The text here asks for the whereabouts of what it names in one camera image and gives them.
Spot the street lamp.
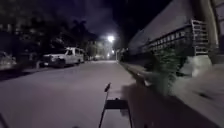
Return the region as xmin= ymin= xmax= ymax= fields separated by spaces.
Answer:
xmin=105 ymin=33 xmax=118 ymax=62

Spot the robot's own part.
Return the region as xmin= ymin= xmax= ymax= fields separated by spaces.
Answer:
xmin=98 ymin=82 xmax=134 ymax=128

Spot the white pickup truck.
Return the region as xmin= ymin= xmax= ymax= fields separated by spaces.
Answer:
xmin=41 ymin=46 xmax=86 ymax=69

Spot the bush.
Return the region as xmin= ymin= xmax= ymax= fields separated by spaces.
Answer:
xmin=143 ymin=49 xmax=188 ymax=98

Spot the grey asphalt road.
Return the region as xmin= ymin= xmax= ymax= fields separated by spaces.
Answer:
xmin=0 ymin=59 xmax=221 ymax=128

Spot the row of dark trees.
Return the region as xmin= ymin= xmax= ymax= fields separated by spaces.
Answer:
xmin=0 ymin=18 xmax=101 ymax=64

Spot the building with railing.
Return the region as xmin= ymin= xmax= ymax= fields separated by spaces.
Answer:
xmin=127 ymin=0 xmax=224 ymax=65

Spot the pale concrete kerb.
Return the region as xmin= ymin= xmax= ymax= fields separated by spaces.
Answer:
xmin=119 ymin=61 xmax=224 ymax=128

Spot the pale car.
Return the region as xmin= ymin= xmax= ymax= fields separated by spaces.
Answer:
xmin=0 ymin=50 xmax=18 ymax=70

